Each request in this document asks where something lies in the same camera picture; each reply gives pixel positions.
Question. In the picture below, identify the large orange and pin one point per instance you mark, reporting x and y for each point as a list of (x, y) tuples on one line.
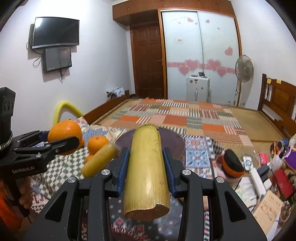
[(65, 129)]

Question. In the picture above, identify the white standing fan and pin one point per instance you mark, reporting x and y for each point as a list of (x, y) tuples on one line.
[(244, 71)]

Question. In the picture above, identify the open paper book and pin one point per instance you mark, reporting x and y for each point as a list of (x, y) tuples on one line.
[(268, 210)]

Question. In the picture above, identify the wooden bed frame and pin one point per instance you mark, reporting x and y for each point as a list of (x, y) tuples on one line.
[(101, 112)]

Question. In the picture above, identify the purple ceramic plate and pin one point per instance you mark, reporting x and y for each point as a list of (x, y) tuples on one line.
[(173, 141)]

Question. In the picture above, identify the small mandarin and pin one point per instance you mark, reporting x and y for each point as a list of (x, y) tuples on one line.
[(88, 157)]

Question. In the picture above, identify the black orange cap toy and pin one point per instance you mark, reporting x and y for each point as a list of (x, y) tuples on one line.
[(231, 165)]

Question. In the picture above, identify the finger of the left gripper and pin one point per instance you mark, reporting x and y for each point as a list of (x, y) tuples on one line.
[(30, 139), (48, 151)]

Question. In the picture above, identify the wall mounted television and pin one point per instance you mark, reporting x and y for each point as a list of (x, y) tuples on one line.
[(52, 31)]

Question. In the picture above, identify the brown wooden door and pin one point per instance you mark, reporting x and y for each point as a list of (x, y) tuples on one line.
[(147, 60)]

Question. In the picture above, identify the white power strip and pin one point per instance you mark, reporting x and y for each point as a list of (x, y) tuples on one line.
[(257, 182)]

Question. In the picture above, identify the frosted glass wardrobe doors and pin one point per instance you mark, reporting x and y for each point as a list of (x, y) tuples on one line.
[(200, 41)]

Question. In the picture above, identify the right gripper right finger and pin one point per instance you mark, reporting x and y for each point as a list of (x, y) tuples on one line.
[(229, 217)]

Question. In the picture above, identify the wooden headboard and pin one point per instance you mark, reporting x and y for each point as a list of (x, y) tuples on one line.
[(277, 103)]

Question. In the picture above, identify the yellow sugarcane piece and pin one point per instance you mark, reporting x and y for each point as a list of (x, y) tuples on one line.
[(146, 193), (100, 160)]

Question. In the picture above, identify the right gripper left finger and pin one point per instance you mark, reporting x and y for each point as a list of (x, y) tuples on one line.
[(61, 219)]

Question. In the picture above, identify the medium orange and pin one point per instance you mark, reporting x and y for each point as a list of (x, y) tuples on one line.
[(95, 143)]

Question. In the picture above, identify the small wall monitor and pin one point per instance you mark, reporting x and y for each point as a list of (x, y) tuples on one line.
[(56, 59)]

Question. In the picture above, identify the white appliance box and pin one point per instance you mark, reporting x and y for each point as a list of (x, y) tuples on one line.
[(198, 88)]

